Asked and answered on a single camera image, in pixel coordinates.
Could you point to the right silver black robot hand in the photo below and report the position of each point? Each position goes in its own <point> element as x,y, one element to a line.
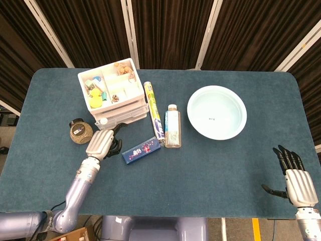
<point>301,187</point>

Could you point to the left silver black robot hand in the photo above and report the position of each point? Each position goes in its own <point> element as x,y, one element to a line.
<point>100,143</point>

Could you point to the clear drawer with white bottle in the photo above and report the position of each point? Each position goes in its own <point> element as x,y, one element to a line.
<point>110,120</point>

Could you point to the left lavender robot arm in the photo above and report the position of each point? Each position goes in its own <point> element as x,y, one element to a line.
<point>80,183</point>

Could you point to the right lavender robot arm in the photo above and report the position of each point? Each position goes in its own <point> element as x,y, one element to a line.
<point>308,223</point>

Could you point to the white plastic drawer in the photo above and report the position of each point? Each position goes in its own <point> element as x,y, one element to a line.
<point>141,111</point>
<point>142,116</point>

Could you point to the white drawer organizer box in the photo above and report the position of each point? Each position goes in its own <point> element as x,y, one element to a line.
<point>113,82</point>

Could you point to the round glass jar black lid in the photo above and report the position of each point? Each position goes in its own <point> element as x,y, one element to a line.
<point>80,131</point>

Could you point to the blue rectangular snack box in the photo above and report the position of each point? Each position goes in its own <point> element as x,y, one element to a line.
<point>140,150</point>

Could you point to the yellow rubber duck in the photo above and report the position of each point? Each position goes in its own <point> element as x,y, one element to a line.
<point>95,96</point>

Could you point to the small brown figurine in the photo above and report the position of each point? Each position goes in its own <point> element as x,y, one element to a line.
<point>115,98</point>

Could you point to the small green item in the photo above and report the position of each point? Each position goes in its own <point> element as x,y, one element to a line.
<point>104,95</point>

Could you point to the cling film roll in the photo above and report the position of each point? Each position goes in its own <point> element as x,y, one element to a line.
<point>154,113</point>

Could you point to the blue white small toy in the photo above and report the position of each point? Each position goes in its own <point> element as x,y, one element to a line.
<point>97,79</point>

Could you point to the clear ribbed plastic bottle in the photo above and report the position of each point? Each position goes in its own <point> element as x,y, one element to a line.
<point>172,128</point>

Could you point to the brown plush toy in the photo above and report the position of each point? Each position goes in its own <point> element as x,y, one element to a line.
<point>122,68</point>

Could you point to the cardboard box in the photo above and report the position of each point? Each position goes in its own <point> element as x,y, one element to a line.
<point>72,234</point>

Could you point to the blue table cloth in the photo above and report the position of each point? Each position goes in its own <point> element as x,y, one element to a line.
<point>200,175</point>

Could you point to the lavender robot torso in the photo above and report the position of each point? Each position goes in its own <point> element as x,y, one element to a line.
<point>155,228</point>

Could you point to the light blue plastic basin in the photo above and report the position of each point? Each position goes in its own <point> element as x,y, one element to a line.
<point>217,113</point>

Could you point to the dark brown curtain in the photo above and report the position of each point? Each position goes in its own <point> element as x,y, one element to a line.
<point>170,32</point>
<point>87,30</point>
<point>15,50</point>
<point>255,32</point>

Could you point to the white frame post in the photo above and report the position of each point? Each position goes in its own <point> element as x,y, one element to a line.
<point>50,35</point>
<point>208,35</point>
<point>130,32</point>
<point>10,108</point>
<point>298,47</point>

